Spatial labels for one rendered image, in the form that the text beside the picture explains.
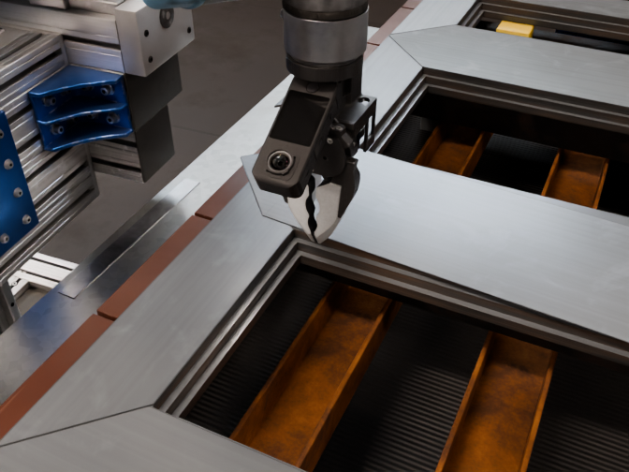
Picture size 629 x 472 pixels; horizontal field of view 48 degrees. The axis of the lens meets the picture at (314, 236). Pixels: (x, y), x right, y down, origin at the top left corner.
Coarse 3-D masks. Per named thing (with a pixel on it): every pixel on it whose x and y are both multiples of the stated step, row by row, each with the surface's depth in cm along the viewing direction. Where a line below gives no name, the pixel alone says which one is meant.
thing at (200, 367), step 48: (480, 0) 132; (480, 96) 106; (528, 96) 103; (384, 144) 95; (528, 192) 83; (288, 240) 77; (384, 288) 74; (432, 288) 72; (240, 336) 68; (576, 336) 68; (192, 384) 63
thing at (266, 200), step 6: (252, 174) 85; (252, 180) 84; (252, 186) 83; (258, 192) 82; (264, 192) 82; (270, 192) 82; (258, 198) 81; (264, 198) 81; (270, 198) 81; (276, 198) 81; (258, 204) 80; (264, 204) 80; (270, 204) 80; (264, 210) 80
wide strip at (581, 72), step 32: (416, 32) 119; (448, 32) 119; (480, 32) 119; (448, 64) 109; (480, 64) 109; (512, 64) 109; (544, 64) 109; (576, 64) 109; (608, 64) 109; (576, 96) 101; (608, 96) 101
